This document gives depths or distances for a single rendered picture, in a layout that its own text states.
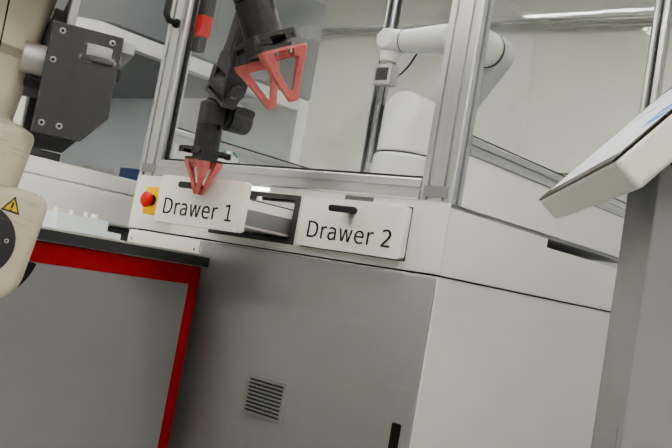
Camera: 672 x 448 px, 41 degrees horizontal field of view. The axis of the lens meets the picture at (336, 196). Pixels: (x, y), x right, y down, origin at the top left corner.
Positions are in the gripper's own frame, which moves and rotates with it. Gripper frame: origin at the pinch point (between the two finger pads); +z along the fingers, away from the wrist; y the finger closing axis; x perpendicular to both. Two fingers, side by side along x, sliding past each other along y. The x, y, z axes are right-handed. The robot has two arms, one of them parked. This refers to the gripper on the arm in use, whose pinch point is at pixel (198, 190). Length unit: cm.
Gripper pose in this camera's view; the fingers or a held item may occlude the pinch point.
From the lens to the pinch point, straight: 200.8
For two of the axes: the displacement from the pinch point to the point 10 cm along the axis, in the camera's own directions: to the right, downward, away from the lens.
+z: -1.6, 9.8, -0.6
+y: 6.5, 1.5, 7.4
